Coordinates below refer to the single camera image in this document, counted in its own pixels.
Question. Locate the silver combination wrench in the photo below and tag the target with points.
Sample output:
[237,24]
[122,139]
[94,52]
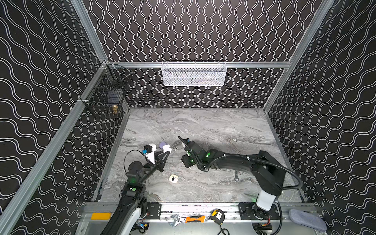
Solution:
[236,178]

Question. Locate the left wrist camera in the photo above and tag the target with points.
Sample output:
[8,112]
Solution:
[149,152]

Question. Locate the yellow black tape measure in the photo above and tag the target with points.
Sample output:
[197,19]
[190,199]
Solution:
[218,216]

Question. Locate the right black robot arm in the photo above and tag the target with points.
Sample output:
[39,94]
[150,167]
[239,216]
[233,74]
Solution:
[272,177]

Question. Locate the white wire mesh basket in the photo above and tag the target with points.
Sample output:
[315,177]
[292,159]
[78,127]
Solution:
[194,73]

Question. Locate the brass fitting in basket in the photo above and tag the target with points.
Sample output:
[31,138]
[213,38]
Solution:
[115,109]

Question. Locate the grey cloth pad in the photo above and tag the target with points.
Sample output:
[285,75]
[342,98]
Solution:
[308,220]

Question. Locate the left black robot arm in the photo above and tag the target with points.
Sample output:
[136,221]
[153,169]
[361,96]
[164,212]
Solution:
[132,201]

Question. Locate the adjustable wrench orange handle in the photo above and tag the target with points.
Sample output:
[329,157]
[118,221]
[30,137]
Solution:
[177,219]

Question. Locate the cream earbud charging case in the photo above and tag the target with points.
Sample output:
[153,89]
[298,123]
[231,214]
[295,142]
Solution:
[173,178]

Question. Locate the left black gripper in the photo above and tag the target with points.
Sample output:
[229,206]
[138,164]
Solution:
[159,163]

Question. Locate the yellow label sticker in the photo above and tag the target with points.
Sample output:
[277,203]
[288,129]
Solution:
[101,216]

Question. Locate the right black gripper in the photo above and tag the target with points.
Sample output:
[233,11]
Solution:
[191,151]

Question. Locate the black wire basket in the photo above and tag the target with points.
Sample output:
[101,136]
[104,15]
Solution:
[110,89]

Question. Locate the purple earbud charging case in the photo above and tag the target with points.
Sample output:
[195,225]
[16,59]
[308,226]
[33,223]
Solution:
[162,145]

